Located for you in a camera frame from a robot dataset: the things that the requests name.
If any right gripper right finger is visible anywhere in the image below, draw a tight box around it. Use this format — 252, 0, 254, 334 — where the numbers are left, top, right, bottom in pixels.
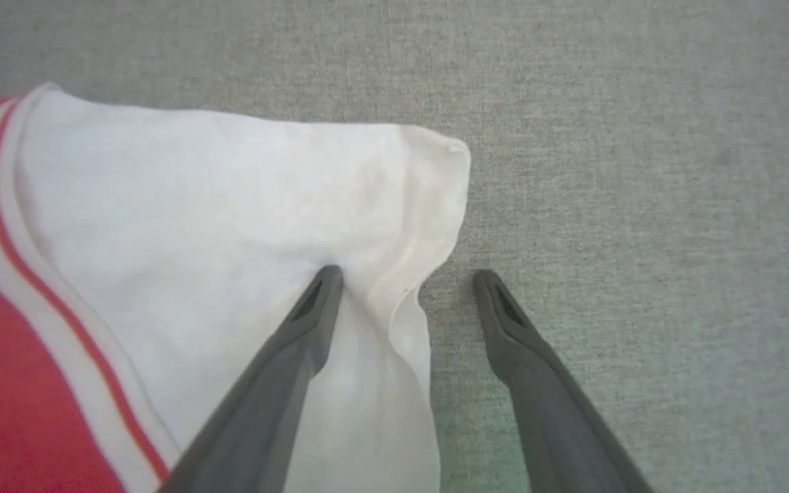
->
473, 268, 655, 493

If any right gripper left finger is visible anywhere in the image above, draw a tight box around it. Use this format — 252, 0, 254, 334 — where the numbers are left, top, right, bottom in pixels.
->
160, 265, 346, 493

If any red and white garment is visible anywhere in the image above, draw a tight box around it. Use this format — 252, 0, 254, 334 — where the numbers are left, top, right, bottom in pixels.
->
0, 82, 473, 493

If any grey fabric sofa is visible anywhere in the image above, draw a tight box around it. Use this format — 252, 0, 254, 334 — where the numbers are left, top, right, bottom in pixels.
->
0, 0, 789, 493

